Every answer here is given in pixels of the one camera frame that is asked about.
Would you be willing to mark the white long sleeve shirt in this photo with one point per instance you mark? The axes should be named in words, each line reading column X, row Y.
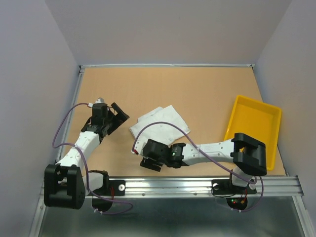
column 163, row 133

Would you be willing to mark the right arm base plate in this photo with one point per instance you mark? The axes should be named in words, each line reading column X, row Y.
column 236, row 197

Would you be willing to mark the aluminium mounting rail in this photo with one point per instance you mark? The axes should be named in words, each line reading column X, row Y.
column 200, row 187

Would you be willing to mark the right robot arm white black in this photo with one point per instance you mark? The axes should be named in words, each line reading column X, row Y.
column 247, row 153

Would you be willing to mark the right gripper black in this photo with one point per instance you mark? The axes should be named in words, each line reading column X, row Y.
column 150, row 165

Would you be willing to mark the yellow plastic tray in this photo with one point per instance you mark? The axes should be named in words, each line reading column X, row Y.
column 258, row 120

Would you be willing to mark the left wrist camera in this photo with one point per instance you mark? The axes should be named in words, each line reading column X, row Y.
column 99, row 100

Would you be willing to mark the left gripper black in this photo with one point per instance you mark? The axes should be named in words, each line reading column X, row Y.
column 118, row 119

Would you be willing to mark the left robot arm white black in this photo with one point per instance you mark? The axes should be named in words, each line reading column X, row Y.
column 68, row 181

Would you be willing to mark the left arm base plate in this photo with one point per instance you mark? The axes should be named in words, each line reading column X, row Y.
column 115, row 188

